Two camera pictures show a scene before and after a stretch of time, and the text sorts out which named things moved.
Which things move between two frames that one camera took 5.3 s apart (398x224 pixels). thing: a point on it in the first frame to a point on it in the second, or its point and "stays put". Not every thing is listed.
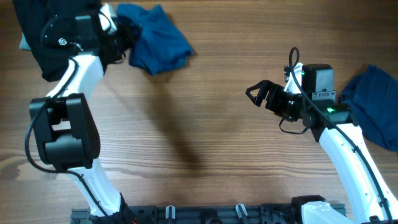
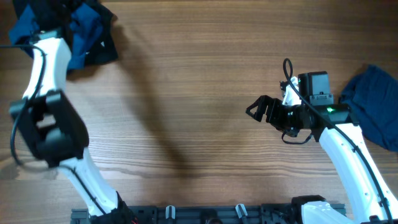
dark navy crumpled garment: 372,95 stays put
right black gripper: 272,104 to 272,117
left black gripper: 127,38 to 69,3
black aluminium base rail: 296,213 stays put
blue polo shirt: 161,46 to 85,25
